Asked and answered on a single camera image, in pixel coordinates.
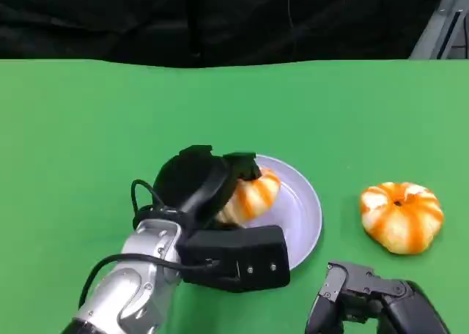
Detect aluminium frame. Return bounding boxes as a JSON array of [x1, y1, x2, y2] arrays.
[[407, 0, 469, 61]]

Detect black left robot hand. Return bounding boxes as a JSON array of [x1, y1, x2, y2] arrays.
[[152, 145, 263, 233]]

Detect green table cloth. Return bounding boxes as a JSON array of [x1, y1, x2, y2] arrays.
[[0, 58, 469, 334]]

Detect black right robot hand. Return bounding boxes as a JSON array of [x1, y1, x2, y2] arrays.
[[304, 261, 451, 334]]

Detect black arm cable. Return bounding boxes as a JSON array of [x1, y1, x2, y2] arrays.
[[78, 252, 221, 313], [130, 179, 184, 233]]

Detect lilac plate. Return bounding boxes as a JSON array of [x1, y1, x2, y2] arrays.
[[219, 154, 324, 273]]

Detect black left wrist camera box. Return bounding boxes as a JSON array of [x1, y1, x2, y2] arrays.
[[175, 224, 292, 294]]

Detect black curtain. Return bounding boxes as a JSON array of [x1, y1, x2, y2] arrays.
[[0, 0, 446, 69]]

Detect orange and white bread roll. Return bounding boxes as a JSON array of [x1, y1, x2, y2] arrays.
[[359, 181, 446, 256], [214, 167, 282, 226]]

